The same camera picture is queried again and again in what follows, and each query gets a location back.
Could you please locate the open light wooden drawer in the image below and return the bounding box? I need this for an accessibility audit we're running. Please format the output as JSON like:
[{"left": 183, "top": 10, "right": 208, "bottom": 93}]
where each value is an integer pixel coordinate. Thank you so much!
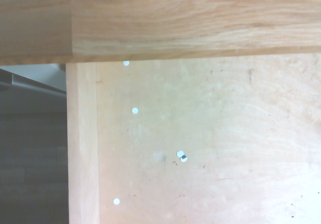
[{"left": 65, "top": 53, "right": 321, "bottom": 224}]

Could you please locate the grey cabinet drawer front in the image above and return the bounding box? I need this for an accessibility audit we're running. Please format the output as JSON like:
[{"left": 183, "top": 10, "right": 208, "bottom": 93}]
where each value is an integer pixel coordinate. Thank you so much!
[{"left": 0, "top": 67, "right": 67, "bottom": 99}]

